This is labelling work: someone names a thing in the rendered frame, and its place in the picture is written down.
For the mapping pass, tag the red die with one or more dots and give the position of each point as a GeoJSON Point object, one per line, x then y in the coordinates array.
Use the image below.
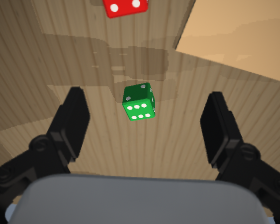
{"type": "Point", "coordinates": [118, 8]}

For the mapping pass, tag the green die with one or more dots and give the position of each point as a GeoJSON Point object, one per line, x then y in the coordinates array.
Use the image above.
{"type": "Point", "coordinates": [138, 102]}

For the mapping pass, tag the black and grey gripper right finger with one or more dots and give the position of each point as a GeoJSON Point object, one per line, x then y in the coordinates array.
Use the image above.
{"type": "Point", "coordinates": [237, 162]}

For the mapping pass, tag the tan square mat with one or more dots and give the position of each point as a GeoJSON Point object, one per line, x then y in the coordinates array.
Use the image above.
{"type": "Point", "coordinates": [244, 34]}

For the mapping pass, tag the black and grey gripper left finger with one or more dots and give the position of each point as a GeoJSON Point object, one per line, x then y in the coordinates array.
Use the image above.
{"type": "Point", "coordinates": [47, 154]}

